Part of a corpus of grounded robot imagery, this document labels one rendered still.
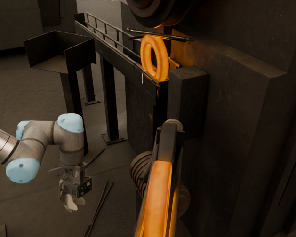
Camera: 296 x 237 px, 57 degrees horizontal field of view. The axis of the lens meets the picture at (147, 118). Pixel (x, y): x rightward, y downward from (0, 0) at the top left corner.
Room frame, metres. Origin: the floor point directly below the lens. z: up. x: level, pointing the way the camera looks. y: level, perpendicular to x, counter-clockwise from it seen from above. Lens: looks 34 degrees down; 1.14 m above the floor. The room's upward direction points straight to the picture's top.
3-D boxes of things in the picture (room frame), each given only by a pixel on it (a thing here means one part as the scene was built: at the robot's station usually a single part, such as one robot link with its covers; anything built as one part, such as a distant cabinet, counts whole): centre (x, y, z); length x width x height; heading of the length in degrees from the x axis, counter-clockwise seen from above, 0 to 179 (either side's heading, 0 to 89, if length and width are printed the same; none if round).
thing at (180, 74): (0.77, -0.13, 0.68); 0.11 x 0.08 x 0.24; 116
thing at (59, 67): (1.31, 0.43, 0.36); 0.26 x 0.20 x 0.72; 61
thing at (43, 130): (0.66, 0.34, 0.63); 0.11 x 0.11 x 0.08; 4
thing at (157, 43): (0.98, -0.02, 0.75); 0.18 x 0.03 x 0.18; 24
